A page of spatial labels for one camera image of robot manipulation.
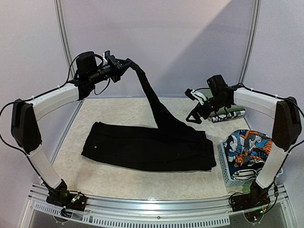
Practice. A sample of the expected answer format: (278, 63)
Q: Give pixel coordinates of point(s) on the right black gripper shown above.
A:
(205, 107)

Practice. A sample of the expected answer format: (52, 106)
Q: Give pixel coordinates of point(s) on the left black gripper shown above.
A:
(118, 65)

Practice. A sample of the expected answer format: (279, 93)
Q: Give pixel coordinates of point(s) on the black garment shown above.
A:
(171, 147)

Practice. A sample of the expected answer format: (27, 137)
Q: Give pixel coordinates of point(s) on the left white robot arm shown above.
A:
(27, 113)

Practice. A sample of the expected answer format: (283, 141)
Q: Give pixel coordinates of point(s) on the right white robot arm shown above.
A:
(284, 112)

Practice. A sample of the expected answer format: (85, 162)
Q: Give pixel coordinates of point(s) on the folded green shirt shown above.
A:
(233, 108)

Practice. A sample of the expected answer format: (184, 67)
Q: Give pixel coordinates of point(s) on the folded black white shirt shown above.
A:
(227, 116)

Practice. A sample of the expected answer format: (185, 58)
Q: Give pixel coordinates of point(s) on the blue orange patterned cloth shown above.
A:
(245, 148)

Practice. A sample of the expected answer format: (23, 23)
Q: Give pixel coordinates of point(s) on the light blue plastic basket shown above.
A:
(225, 169)

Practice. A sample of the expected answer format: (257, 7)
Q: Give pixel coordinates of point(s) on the white striped cloth in basket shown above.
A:
(244, 174)

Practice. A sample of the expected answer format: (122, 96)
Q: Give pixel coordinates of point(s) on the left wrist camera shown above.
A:
(86, 64)

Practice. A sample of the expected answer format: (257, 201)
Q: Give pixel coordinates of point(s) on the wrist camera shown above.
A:
(216, 84)
(86, 64)

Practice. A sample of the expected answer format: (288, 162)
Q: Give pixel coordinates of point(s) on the left aluminium frame post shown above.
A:
(64, 38)

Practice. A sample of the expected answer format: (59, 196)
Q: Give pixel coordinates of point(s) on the aluminium frame post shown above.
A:
(64, 38)
(251, 39)

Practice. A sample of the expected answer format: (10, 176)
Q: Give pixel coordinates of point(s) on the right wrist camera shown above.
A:
(216, 84)

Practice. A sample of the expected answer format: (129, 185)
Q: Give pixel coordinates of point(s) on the aluminium front rail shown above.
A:
(103, 212)

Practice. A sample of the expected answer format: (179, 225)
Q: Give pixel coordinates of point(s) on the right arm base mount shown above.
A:
(239, 201)

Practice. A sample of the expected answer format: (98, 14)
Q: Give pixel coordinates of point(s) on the right aluminium frame post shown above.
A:
(251, 39)

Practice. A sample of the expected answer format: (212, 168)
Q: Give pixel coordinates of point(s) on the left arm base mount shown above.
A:
(67, 199)

